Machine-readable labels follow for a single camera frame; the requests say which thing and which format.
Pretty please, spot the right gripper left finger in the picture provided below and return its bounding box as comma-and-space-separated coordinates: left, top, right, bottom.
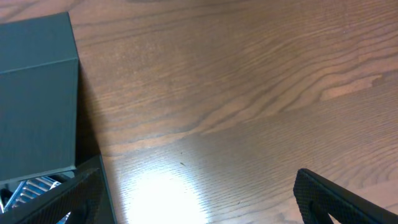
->
1, 169, 103, 224

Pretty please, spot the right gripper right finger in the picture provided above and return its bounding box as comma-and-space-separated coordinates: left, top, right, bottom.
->
294, 169, 397, 224

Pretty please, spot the blue precision screwdriver case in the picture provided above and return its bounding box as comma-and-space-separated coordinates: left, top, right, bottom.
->
1, 174, 70, 213

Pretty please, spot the dark green open box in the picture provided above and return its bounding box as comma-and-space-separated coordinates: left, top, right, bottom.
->
1, 12, 116, 223

